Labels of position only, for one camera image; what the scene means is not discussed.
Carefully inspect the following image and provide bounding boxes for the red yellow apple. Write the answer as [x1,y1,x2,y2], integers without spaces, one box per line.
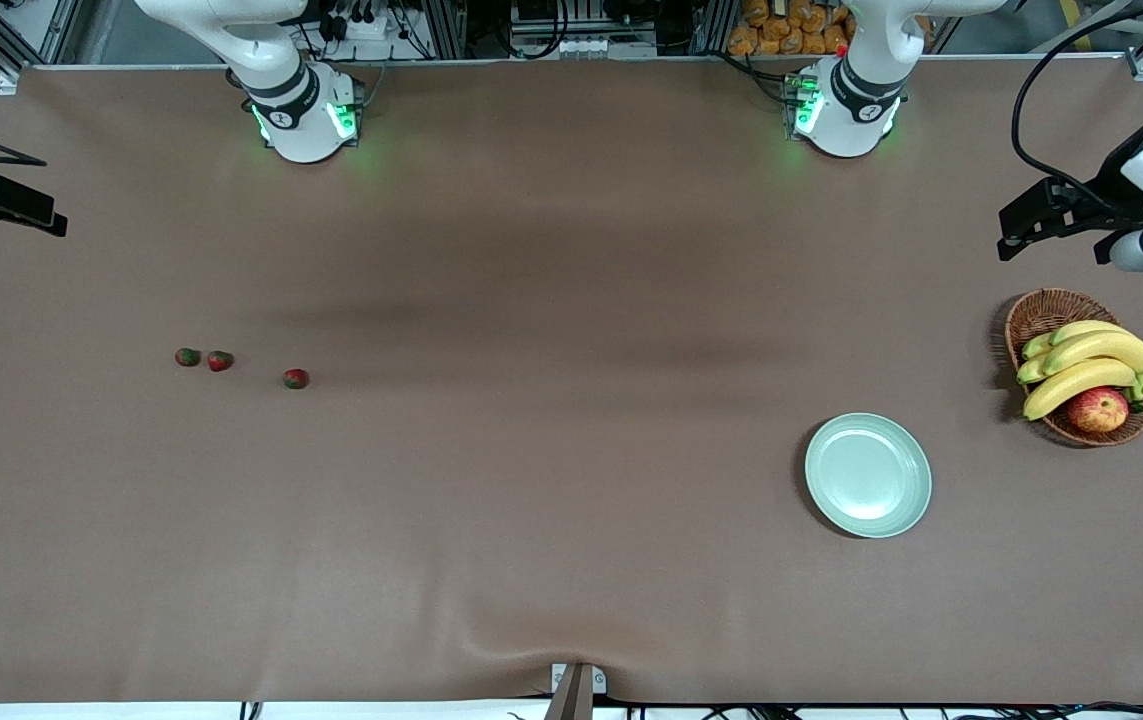
[1067,386,1130,434]

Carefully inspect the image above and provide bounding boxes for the pale green round plate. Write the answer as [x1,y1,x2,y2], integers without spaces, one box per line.
[804,412,933,540]

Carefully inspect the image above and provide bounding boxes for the small metal clamp bracket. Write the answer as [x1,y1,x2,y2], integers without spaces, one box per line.
[550,663,608,696]

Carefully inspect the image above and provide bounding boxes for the white power strip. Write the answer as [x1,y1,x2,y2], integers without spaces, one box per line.
[316,3,394,43]

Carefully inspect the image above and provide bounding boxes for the brown wicker basket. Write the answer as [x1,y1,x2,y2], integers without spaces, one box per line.
[1004,288,1143,448]

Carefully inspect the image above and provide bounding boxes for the yellow banana bunch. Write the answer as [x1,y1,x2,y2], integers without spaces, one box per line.
[1017,319,1143,422]

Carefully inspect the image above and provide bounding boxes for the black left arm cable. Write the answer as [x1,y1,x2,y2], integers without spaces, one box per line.
[1010,0,1143,198]

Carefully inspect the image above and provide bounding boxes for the pile of orange items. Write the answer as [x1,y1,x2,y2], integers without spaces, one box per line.
[726,0,853,57]

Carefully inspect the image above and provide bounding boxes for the large table cover cloth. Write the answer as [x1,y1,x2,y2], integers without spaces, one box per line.
[0,57,1143,706]

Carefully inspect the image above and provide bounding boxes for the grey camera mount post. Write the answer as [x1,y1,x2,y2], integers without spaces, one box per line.
[543,665,596,720]

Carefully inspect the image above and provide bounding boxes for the white socket strip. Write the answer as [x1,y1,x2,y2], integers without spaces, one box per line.
[511,30,658,59]

